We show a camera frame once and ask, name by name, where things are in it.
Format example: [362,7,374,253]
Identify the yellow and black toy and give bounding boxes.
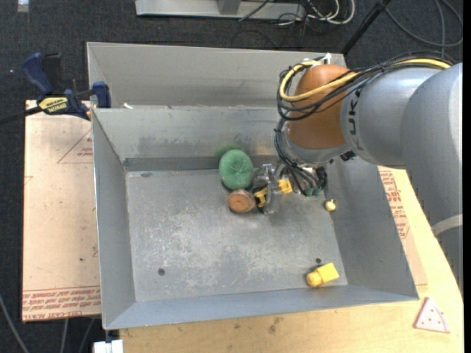
[252,178,294,209]

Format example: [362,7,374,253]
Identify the yellow plastic block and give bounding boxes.
[305,262,340,288]

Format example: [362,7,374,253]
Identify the pink triangular pad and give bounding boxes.
[412,296,450,334]

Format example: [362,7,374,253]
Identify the orange round toy slice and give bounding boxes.
[227,188,257,215]

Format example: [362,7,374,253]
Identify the green round scrubber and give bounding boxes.
[217,149,255,191]

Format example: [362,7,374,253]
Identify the grey metal bin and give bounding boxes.
[86,41,420,331]

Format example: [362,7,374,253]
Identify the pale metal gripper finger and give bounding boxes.
[252,163,276,193]
[265,182,283,215]

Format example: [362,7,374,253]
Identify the brown cardboard board, red print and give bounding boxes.
[21,99,430,323]

